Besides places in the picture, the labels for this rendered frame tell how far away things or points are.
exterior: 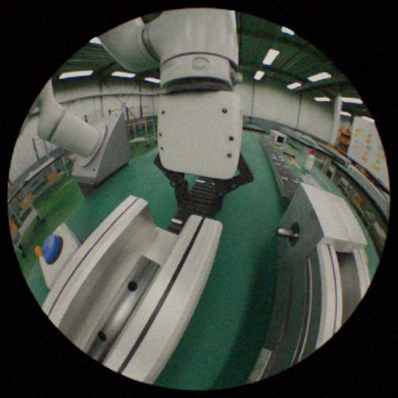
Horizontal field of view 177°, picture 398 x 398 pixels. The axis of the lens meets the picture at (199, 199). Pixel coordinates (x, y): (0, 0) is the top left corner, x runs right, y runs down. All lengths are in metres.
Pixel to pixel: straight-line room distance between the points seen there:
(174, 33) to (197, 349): 0.30
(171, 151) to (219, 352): 0.24
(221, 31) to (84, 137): 0.46
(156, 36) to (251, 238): 0.29
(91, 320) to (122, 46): 0.28
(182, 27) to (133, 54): 0.07
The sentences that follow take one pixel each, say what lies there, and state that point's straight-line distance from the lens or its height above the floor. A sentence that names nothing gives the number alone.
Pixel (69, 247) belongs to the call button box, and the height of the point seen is 0.84.
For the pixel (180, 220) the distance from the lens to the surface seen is 0.19.
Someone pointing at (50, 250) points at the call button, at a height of 0.85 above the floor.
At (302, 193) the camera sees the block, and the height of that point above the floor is 0.87.
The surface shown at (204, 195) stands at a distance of 0.22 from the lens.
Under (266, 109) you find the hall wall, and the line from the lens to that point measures 11.46.
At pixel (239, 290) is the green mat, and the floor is 0.78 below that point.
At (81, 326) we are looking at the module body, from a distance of 0.15.
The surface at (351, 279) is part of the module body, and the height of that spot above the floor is 0.85.
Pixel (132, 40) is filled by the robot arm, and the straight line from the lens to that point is 0.20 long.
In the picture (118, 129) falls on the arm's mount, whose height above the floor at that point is 0.92.
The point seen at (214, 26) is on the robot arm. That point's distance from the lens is 0.15.
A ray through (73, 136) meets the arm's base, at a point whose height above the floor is 0.96.
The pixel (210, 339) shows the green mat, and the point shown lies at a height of 0.78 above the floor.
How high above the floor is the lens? 0.94
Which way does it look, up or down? 39 degrees down
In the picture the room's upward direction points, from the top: straight up
